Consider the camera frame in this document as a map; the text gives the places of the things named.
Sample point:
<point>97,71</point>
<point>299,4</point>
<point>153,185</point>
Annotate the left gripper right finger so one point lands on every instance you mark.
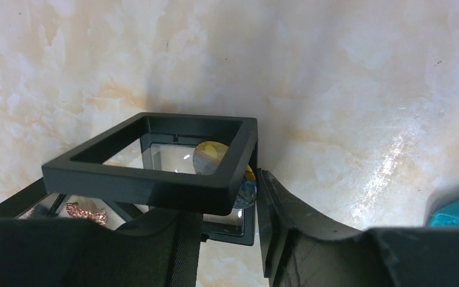
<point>301,246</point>

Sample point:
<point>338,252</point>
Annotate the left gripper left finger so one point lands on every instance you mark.
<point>159,248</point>

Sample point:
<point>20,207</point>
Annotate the pink gem brooch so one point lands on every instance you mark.
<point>74,210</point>

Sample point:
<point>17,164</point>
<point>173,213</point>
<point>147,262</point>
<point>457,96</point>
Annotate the round grey yellow brooch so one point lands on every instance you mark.
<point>206,158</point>

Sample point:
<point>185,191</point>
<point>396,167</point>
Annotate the black box with pink brooch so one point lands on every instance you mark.
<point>33,202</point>

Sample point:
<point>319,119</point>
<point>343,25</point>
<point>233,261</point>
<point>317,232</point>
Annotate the black box with grey brooch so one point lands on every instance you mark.
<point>147,159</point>

